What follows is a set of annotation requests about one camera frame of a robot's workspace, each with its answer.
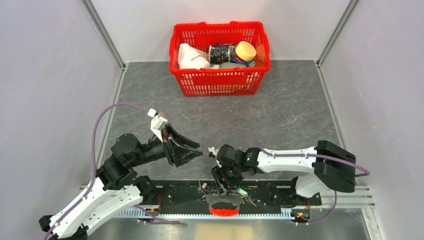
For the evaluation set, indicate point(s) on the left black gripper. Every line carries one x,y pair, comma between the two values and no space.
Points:
178,155

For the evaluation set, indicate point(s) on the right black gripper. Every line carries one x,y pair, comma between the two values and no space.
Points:
219,173

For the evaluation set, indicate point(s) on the green capped key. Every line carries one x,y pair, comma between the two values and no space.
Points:
245,195

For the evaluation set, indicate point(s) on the keyring with red fob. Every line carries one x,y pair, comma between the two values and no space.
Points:
220,204

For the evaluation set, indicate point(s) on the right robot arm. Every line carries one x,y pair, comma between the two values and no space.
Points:
323,167

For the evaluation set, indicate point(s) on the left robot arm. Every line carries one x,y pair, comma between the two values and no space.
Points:
116,185

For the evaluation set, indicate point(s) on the white crumpled bag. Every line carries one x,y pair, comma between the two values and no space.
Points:
192,58

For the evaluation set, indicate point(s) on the grey round lid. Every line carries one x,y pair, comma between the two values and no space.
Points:
231,65

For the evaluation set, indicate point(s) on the red plastic shopping basket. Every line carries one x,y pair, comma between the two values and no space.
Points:
220,82

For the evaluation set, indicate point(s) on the black printed can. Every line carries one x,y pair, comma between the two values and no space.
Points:
221,53

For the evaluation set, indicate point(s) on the blue snack packet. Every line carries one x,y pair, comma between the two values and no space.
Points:
237,60

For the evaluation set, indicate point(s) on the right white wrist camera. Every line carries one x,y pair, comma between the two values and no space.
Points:
212,152

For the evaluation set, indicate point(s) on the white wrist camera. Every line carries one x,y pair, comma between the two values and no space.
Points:
212,152
159,120

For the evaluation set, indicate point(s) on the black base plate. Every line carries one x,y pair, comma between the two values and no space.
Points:
189,197

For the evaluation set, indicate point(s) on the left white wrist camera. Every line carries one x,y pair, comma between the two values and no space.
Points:
159,120

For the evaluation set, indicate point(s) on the left aluminium corner post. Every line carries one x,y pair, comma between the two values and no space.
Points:
101,28

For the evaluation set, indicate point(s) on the aluminium corner post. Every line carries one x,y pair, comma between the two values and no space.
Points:
350,8
101,28

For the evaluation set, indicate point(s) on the right aluminium corner post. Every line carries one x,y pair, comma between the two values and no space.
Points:
350,8

